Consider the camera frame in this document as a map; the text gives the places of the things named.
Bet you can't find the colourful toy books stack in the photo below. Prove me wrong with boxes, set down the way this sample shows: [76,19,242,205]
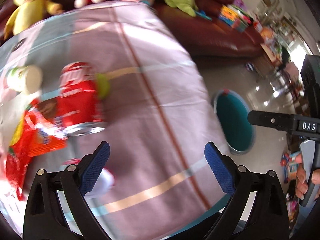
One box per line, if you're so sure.
[218,0,254,33]

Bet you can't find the plaid pink grey tablecloth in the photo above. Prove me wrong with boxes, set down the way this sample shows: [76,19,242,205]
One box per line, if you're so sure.
[1,1,228,239]

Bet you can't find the yellow-green round lid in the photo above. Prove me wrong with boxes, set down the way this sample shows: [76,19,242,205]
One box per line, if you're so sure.
[95,73,111,100]

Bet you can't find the red yellow chip bag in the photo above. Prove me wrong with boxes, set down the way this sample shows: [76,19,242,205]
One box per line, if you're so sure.
[5,118,33,200]

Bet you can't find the egg-shaped plastic shell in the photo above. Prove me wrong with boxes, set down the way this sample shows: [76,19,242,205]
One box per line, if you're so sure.
[60,158,114,199]

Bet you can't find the orange Ovaltine snack bag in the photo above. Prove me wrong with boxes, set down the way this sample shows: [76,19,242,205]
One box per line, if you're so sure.
[25,98,67,157]

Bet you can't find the teal trash bin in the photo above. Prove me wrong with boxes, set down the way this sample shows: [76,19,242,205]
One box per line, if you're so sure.
[212,89,256,155]

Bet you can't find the person's right hand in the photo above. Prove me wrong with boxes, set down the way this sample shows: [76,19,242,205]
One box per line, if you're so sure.
[295,154,320,199]

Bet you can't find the red soda can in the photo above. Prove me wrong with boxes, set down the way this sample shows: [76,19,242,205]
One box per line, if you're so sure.
[57,62,106,137]

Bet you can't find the yellow duck plush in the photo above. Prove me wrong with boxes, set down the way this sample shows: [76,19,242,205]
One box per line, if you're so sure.
[3,0,63,40]

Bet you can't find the white green paper cup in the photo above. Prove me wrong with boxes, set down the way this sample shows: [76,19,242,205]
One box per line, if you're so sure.
[5,65,43,94]

